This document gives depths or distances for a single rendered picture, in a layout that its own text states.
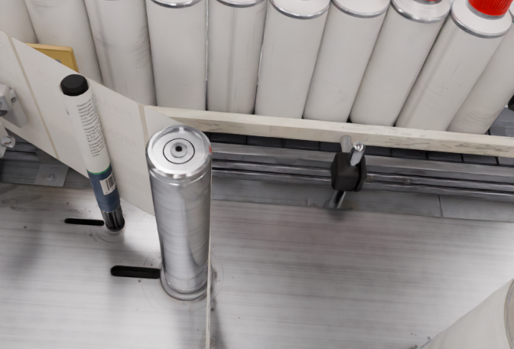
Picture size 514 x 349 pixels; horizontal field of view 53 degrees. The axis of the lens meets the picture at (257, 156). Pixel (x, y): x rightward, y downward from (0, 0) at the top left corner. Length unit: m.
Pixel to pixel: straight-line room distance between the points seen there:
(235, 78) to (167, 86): 0.07
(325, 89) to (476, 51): 0.14
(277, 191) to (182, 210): 0.26
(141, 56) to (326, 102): 0.18
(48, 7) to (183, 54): 0.12
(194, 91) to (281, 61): 0.09
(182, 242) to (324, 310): 0.16
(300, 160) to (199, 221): 0.22
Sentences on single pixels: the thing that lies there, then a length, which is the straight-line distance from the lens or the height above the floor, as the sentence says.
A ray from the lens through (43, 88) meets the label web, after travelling 0.40.
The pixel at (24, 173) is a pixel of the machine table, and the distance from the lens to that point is 0.60.
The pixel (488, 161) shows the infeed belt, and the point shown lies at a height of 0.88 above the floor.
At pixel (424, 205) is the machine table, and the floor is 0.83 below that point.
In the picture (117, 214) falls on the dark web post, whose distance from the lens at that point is 0.46.
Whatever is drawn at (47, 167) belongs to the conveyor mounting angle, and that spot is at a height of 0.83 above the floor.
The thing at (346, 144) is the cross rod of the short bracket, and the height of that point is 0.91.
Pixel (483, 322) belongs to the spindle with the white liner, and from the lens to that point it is 0.32.
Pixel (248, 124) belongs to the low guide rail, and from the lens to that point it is 0.51.
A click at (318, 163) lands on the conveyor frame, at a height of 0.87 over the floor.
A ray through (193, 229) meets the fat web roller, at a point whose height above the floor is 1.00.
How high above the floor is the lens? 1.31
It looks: 55 degrees down
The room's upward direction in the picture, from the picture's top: 9 degrees clockwise
